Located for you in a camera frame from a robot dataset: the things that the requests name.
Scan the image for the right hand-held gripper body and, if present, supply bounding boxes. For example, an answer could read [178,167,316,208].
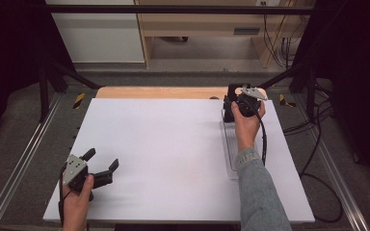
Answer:
[236,85,268,117]

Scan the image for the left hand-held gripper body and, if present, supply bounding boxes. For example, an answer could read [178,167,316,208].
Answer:
[62,154,90,193]

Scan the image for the clear plastic container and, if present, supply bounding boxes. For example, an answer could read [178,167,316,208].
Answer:
[220,109,243,181]

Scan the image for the person's right hand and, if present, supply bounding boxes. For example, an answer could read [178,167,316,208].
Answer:
[230,101,267,153]

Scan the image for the person's left hand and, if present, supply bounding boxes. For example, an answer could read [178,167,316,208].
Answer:
[62,174,94,231]

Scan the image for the white table board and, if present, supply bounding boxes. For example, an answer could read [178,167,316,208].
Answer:
[42,97,316,224]

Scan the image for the black metal stand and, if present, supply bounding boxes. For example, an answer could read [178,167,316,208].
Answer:
[39,60,102,123]
[263,62,320,123]

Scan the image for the wooden table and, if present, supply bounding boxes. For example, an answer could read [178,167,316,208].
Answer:
[95,86,268,100]

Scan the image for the wooden desk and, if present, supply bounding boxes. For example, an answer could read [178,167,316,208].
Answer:
[134,0,304,69]

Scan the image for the white power outlet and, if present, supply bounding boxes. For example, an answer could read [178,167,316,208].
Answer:
[255,0,280,8]

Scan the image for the black curtain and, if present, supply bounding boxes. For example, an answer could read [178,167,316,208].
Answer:
[0,0,76,148]
[293,0,370,193]

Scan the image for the white partition panel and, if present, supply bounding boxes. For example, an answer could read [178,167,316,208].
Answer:
[46,0,146,64]

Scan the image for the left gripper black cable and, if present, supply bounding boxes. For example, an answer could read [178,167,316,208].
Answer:
[58,163,67,227]

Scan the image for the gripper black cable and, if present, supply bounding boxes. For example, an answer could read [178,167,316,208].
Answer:
[240,95,268,167]
[58,163,67,227]

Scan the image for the yellow-handled clamp right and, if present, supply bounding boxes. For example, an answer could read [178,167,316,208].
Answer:
[278,93,297,109]

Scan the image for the yellow-handled clamp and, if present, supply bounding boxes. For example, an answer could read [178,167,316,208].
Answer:
[72,92,87,110]
[278,93,297,109]

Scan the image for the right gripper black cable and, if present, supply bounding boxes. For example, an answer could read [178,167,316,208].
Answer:
[240,95,268,167]

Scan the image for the yellow-handled clamp left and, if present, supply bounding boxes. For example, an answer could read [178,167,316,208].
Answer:
[72,92,87,110]

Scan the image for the silver metal rail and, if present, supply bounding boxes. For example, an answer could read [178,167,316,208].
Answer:
[0,92,64,231]
[314,128,370,231]

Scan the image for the black desk cables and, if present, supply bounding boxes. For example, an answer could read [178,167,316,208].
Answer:
[262,13,298,69]

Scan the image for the black floor cables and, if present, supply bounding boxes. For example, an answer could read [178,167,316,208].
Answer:
[282,80,345,224]

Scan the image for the black horizontal frame bar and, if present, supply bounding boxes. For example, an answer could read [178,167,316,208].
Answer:
[44,4,317,15]

